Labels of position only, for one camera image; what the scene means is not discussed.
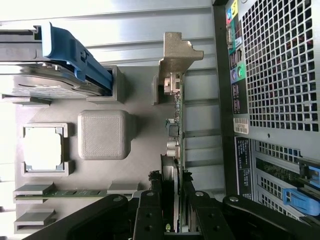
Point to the black label sticker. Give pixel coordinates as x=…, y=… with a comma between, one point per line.
x=243, y=165

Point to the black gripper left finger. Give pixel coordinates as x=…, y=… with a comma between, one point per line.
x=148, y=220

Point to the grey metal PC case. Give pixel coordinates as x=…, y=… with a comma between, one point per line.
x=287, y=133

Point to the green RAM stick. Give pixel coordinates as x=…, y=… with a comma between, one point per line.
x=62, y=194

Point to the silver CPU chip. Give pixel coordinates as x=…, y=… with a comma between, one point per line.
x=42, y=147

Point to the hard disk in blue carrier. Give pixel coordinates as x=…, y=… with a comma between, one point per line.
x=62, y=50

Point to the perforated metal slot cover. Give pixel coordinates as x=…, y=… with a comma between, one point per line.
x=271, y=186
x=275, y=150

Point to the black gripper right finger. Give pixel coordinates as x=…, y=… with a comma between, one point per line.
x=212, y=220

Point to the barcode sticker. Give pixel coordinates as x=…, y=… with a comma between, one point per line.
x=241, y=125

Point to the grey plastic parts rack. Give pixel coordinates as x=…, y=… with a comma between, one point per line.
x=145, y=150

